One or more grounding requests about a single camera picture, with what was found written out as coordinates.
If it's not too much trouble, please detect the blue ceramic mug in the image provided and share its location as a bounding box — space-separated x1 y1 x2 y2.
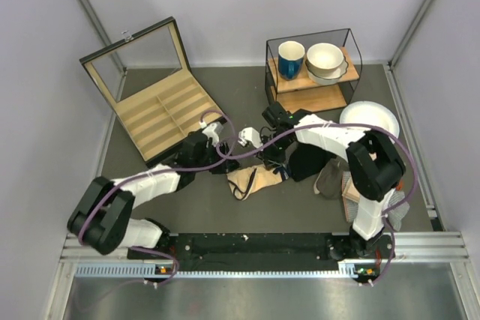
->
278 40 305 80

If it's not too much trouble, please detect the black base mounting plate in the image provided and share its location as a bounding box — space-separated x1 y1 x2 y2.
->
127 232 391 272

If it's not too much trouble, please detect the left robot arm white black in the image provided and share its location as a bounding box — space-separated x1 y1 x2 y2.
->
67 122 239 258

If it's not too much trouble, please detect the black compartment box glass lid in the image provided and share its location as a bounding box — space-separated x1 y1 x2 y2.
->
79 16 226 167

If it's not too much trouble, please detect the grey slotted cable duct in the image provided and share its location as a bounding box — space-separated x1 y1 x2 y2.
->
74 261 359 279

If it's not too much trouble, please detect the cream ceramic bowl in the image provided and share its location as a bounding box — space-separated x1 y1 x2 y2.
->
307 43 344 76

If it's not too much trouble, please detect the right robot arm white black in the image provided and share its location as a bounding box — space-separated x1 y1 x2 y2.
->
260 102 406 257

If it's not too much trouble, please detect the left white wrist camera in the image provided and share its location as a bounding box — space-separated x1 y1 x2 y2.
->
199 121 224 148

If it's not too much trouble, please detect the purple cable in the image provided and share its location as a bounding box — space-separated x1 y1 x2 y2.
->
76 109 236 286
217 123 417 286

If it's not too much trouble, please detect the white scalloped dish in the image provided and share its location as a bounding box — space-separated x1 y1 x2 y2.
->
306 61 349 85

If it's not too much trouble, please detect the white round plate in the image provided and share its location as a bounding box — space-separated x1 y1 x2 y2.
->
339 101 401 138

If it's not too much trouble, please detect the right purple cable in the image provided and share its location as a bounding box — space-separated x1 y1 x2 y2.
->
217 123 417 286

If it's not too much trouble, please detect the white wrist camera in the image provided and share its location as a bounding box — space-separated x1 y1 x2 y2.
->
199 121 224 148
238 127 263 148

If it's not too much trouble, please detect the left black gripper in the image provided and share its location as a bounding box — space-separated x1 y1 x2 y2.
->
193 141 242 175

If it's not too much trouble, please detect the beige underwear navy trim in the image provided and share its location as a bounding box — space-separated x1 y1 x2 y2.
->
226 165 290 201

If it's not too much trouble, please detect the striped grey underwear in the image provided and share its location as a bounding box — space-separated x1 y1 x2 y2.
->
342 181 410 232

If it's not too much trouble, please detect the grey underwear white band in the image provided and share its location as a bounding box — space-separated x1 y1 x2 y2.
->
313 159 344 199

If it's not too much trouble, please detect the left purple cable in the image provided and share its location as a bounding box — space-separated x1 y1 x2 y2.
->
76 109 236 286

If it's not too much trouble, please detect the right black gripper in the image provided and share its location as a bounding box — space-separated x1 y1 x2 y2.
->
255 132 294 170

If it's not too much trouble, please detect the black underwear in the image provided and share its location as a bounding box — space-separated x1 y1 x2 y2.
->
288 143 335 182

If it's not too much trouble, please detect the black wire wooden shelf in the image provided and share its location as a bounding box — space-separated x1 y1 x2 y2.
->
264 28 363 112

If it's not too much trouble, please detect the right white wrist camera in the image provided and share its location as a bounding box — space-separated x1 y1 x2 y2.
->
238 127 263 148

